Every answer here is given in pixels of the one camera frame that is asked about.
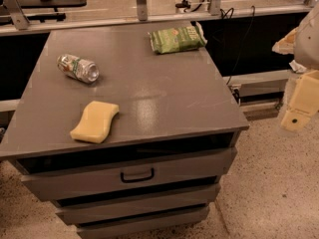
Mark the grey drawer cabinet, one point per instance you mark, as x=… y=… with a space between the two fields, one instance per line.
x=176 y=116

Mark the silver green 7up can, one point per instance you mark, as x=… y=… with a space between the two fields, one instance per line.
x=77 y=68

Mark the black drawer handle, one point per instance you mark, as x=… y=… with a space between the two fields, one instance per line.
x=137 y=177

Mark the yellow sponge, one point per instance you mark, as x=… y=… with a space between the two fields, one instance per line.
x=95 y=123

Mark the green chip bag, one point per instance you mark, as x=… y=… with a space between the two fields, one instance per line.
x=177 y=39

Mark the grey metal frame rail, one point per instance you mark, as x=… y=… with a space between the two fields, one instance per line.
x=119 y=12

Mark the white packet on rail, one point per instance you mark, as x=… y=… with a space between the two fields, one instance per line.
x=297 y=68

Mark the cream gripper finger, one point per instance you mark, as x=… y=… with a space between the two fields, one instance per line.
x=285 y=45
x=304 y=103

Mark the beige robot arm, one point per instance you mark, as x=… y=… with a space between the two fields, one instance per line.
x=303 y=43

